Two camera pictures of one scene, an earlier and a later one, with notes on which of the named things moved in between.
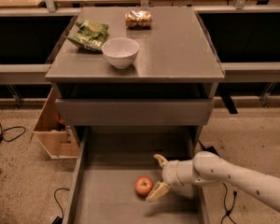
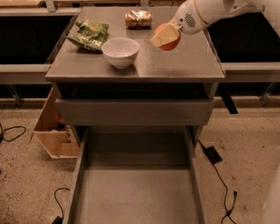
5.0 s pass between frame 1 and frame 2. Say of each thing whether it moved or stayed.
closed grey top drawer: stayed
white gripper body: moved
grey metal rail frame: stayed
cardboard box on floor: stayed
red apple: moved
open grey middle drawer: stayed
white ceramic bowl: stayed
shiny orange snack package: stayed
